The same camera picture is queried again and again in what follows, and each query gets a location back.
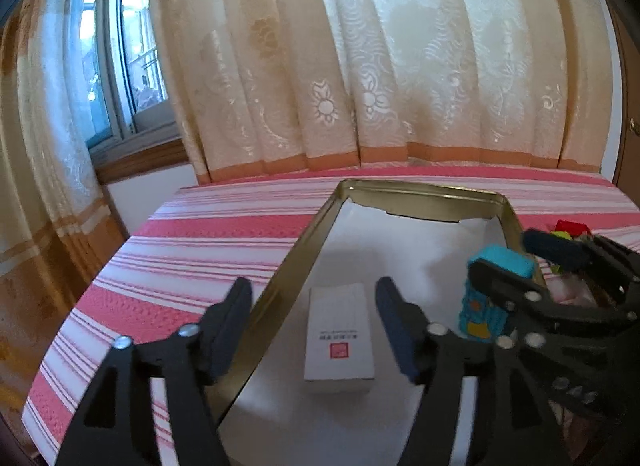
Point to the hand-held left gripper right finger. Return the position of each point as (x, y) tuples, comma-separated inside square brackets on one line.
[(395, 333)]

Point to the small white box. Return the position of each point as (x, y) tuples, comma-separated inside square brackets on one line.
[(340, 336)]

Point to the cream patterned curtain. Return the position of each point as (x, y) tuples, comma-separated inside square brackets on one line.
[(40, 145), (400, 70)]

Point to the teal toy block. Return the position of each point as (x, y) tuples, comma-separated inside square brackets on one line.
[(505, 260)]

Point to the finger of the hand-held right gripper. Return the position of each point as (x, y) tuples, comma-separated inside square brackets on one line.
[(492, 286), (555, 248)]

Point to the white paper liner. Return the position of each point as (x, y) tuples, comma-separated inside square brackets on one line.
[(360, 256)]

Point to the green toy block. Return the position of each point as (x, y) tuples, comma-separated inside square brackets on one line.
[(560, 235)]

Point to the red toy block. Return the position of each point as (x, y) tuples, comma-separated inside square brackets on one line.
[(573, 226)]

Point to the wooden window sill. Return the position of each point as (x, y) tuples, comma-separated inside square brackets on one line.
[(140, 160)]

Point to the window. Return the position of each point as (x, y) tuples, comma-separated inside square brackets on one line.
[(95, 95)]

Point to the wooden cabinet door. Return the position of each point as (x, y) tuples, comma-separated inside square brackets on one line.
[(630, 95)]

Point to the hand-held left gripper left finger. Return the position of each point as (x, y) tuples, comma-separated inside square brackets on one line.
[(234, 328)]

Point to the gold tin tray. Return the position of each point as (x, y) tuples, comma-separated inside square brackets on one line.
[(310, 241)]

